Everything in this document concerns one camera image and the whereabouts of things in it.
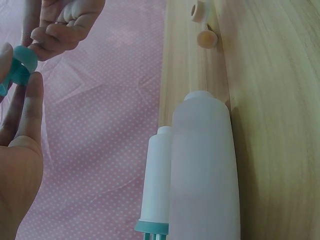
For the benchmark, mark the person's right hand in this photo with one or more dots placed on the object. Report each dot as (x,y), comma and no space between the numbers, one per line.
(80,37)

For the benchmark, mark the person's left hand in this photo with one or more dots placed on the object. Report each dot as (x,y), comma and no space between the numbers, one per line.
(20,180)

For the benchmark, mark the person's right thumb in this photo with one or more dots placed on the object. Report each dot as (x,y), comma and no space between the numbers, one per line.
(27,20)

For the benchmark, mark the person's left thumb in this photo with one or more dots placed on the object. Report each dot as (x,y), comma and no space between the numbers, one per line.
(6,67)

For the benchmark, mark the person's right fingers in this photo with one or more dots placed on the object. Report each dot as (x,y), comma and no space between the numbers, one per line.
(55,37)

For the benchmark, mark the teal plastic cap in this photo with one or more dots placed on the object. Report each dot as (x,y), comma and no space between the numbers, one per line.
(25,58)

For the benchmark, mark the white ribbed object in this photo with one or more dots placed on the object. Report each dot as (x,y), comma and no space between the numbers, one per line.
(71,12)

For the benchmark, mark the small white bottle teal collar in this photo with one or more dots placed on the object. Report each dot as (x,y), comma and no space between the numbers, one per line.
(157,175)

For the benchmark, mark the large translucent white bottle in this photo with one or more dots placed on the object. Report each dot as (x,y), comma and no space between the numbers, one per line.
(202,162)

